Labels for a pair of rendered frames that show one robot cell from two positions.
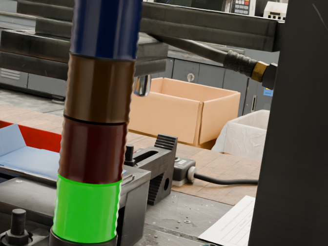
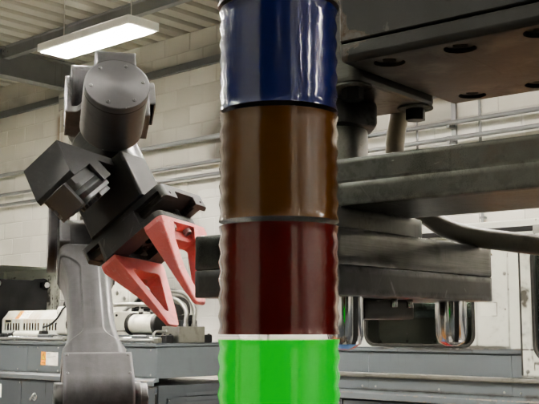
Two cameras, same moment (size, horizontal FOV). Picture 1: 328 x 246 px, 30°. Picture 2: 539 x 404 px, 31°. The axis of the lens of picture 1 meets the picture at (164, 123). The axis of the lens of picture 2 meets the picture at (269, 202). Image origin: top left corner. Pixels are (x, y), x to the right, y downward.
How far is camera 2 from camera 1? 0.13 m
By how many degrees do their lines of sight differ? 26
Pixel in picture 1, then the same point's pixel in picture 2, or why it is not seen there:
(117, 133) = (311, 238)
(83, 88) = (241, 159)
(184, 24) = (485, 167)
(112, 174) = (310, 316)
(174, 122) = not seen: outside the picture
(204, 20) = (518, 151)
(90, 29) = (241, 59)
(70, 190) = (235, 355)
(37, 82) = not seen: outside the picture
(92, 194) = (274, 357)
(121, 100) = (311, 176)
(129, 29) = (308, 50)
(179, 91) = not seen: outside the picture
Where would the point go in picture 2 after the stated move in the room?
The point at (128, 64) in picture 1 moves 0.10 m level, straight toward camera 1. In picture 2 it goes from (316, 111) to (222, 8)
